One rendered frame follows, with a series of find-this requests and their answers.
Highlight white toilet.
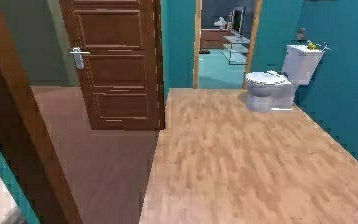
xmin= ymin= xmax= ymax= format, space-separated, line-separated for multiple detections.
xmin=244 ymin=44 xmax=325 ymax=113

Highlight glass shelf table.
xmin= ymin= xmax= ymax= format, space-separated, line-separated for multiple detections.
xmin=221 ymin=34 xmax=251 ymax=66

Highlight white lumpy object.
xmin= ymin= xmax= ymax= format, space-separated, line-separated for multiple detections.
xmin=213 ymin=16 xmax=229 ymax=29

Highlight grey wall fixture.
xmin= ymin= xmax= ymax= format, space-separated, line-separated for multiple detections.
xmin=296 ymin=27 xmax=307 ymax=42

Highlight brown panelled room door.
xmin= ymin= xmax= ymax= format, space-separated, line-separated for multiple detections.
xmin=58 ymin=0 xmax=166 ymax=131

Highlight dark framed picture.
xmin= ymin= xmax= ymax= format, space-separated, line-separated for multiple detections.
xmin=231 ymin=6 xmax=247 ymax=34

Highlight silver door handle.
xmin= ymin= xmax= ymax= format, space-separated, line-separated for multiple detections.
xmin=69 ymin=47 xmax=91 ymax=70

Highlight brown wooden cabinet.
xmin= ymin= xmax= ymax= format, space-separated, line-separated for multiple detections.
xmin=200 ymin=28 xmax=236 ymax=50

